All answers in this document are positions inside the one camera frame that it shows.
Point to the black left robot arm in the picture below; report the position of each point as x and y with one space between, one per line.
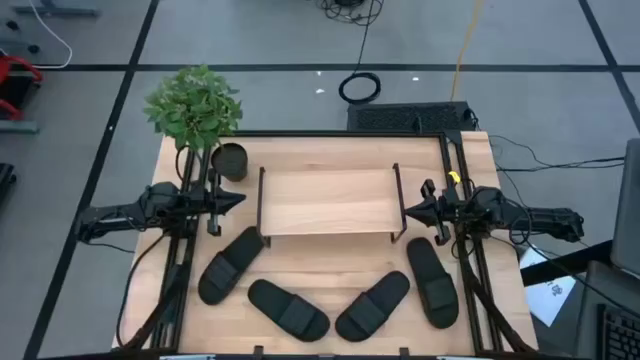
150 202

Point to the grey desk top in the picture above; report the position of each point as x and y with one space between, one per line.
590 310

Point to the grey laptop lid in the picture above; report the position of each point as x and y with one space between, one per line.
630 210

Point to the red metal chair frame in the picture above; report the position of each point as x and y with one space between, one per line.
4 67

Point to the black keyboard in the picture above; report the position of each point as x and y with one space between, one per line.
622 335

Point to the grey table foot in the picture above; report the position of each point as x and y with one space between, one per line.
55 9

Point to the white paper sheet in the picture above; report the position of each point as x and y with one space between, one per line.
550 300

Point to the black perforated computer case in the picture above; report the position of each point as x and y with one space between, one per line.
400 117

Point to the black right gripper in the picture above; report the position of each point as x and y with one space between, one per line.
442 210

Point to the yellow tape tag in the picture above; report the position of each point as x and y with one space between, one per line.
454 176

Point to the black caster wheel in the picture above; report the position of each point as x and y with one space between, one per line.
12 24
33 48

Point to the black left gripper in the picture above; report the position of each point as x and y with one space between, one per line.
215 200

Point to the black desk edge bar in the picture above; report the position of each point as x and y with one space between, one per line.
565 262

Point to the green leafy plant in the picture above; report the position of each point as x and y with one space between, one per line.
192 107

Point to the grey floor plate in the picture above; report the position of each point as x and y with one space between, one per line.
17 126

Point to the black plant pot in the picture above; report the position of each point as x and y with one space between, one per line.
230 162

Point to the wooden shelf with black frame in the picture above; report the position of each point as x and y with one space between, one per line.
330 200

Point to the black rubber slide sandal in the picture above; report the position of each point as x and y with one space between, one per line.
370 310
435 285
290 310
225 272

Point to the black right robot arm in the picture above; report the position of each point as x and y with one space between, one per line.
550 222

